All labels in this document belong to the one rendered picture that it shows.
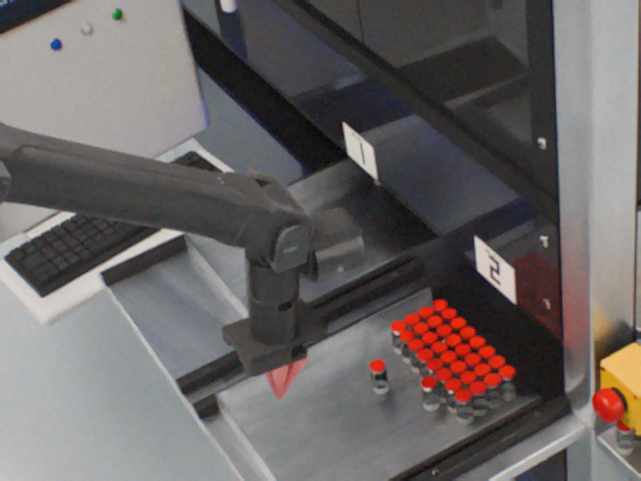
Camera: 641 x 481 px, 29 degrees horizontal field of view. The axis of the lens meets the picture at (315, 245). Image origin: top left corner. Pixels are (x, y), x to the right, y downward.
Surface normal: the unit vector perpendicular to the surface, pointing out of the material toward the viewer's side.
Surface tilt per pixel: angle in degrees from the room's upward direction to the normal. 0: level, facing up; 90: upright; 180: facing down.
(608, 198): 90
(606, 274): 90
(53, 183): 95
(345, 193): 0
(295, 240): 98
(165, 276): 0
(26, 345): 0
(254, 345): 9
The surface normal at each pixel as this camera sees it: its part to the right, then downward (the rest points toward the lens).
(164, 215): 0.47, 0.65
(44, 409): -0.14, -0.76
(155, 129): 0.61, 0.44
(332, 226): 0.12, -0.75
